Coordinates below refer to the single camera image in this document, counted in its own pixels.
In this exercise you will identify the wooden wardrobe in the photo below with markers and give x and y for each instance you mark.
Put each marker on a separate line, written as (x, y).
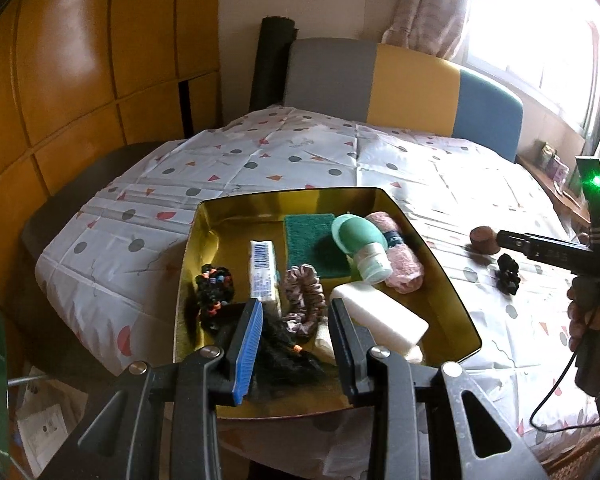
(81, 78)

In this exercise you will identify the white sponge block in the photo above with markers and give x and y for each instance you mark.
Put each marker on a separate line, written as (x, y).
(391, 324)

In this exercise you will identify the black scrunchie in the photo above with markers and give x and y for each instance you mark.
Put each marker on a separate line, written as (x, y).
(508, 275)

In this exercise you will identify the patterned white tablecloth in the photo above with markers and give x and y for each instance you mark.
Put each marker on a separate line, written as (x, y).
(118, 270)

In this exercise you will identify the grey yellow blue headboard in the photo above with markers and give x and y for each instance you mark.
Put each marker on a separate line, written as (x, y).
(388, 86)

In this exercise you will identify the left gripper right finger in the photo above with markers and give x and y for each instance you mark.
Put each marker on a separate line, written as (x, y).
(352, 343)

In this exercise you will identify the papers on floor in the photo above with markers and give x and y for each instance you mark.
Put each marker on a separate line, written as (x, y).
(49, 411)

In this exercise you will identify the pink curtain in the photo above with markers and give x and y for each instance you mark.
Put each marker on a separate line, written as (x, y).
(433, 27)

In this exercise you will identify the green silicone travel bottle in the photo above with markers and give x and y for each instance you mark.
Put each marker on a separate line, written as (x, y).
(363, 242)

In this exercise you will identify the brown makeup sponge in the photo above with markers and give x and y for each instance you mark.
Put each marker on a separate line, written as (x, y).
(483, 240)

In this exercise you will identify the black rolled mat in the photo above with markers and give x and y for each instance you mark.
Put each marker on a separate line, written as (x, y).
(277, 34)

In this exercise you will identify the person's right hand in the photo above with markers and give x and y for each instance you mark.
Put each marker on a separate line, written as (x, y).
(580, 320)

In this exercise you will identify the pink striped scrunchie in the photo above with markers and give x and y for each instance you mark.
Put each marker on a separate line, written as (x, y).
(306, 301)

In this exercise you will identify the pink towel blue band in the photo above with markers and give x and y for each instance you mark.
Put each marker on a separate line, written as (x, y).
(407, 272)

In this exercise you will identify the black hair net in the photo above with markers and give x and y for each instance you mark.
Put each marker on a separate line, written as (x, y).
(282, 366)

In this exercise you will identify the white packet blue label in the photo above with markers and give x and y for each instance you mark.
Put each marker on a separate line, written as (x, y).
(263, 276)

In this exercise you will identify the green scouring sponge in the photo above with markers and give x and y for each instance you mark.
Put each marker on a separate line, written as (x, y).
(308, 239)

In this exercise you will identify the purple box on desk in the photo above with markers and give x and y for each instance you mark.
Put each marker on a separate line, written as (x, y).
(558, 172)

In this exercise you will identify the wooden side desk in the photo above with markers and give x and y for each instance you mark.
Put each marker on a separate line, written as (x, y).
(563, 202)

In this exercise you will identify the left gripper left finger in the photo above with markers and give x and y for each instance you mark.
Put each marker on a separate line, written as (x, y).
(235, 369)

